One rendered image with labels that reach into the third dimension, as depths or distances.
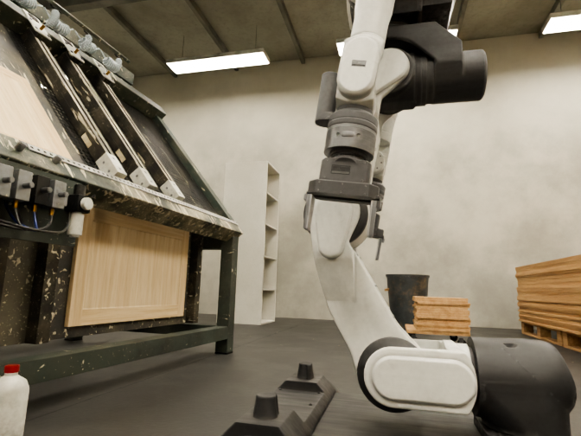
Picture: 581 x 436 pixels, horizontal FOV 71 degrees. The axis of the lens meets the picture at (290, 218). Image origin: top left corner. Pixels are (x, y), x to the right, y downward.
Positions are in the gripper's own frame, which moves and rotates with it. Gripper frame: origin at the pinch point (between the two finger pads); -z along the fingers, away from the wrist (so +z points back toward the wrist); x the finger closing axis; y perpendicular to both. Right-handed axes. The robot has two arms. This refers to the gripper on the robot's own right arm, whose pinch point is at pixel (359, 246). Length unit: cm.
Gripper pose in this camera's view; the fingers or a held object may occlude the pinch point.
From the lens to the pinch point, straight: 116.1
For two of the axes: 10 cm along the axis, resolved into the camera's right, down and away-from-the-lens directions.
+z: 2.0, -9.7, 1.4
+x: -9.5, -1.6, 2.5
